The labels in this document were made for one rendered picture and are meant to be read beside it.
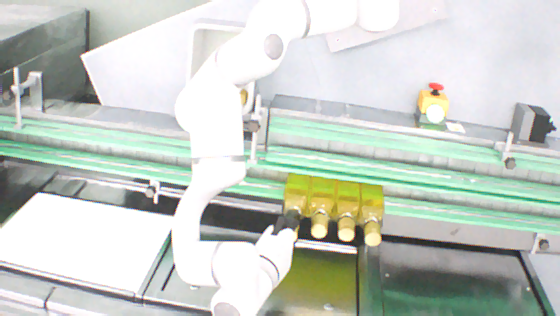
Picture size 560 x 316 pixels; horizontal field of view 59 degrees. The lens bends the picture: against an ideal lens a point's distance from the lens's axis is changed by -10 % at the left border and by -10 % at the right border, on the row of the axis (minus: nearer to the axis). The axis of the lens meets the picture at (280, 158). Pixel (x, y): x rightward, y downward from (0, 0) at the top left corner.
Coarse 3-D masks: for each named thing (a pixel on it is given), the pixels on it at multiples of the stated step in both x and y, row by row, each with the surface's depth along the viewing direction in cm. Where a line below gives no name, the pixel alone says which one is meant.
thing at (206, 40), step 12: (204, 24) 132; (192, 36) 133; (204, 36) 140; (216, 36) 139; (228, 36) 139; (192, 48) 134; (204, 48) 141; (216, 48) 141; (192, 60) 136; (204, 60) 142; (192, 72) 138; (252, 84) 136; (252, 96) 138
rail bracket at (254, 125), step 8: (256, 104) 126; (256, 112) 126; (264, 112) 132; (256, 120) 123; (248, 128) 123; (256, 128) 123; (256, 136) 129; (256, 144) 130; (256, 152) 131; (248, 160) 130; (256, 160) 131
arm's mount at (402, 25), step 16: (400, 0) 130; (416, 0) 130; (432, 0) 130; (400, 16) 132; (416, 16) 131; (432, 16) 131; (336, 32) 134; (352, 32) 134; (368, 32) 134; (384, 32) 133; (336, 48) 136
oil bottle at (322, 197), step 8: (312, 184) 128; (320, 184) 127; (328, 184) 128; (312, 192) 124; (320, 192) 124; (328, 192) 124; (312, 200) 121; (320, 200) 121; (328, 200) 121; (312, 208) 120; (320, 208) 119; (328, 208) 120; (312, 216) 121; (328, 216) 120
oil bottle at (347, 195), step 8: (336, 184) 130; (344, 184) 129; (352, 184) 129; (336, 192) 125; (344, 192) 125; (352, 192) 125; (336, 200) 122; (344, 200) 121; (352, 200) 122; (360, 200) 123; (336, 208) 120; (344, 208) 119; (352, 208) 119; (360, 208) 121; (336, 216) 120; (352, 216) 119
